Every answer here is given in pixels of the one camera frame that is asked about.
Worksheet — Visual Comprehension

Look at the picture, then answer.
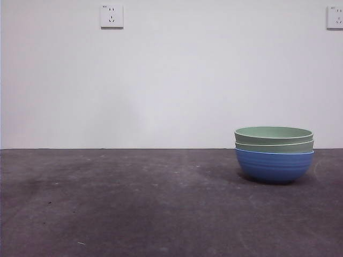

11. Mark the blue ribbed bowl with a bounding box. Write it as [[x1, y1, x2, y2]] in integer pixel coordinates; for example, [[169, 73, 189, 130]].
[[235, 148, 315, 185]]

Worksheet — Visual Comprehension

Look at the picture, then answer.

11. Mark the green ribbed bowl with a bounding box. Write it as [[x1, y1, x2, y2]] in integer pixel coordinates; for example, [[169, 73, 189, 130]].
[[234, 126, 315, 146], [235, 140, 315, 154]]

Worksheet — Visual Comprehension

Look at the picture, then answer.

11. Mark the white wall socket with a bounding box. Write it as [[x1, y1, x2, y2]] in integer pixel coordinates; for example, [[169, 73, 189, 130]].
[[326, 5, 343, 31], [101, 4, 124, 30]]

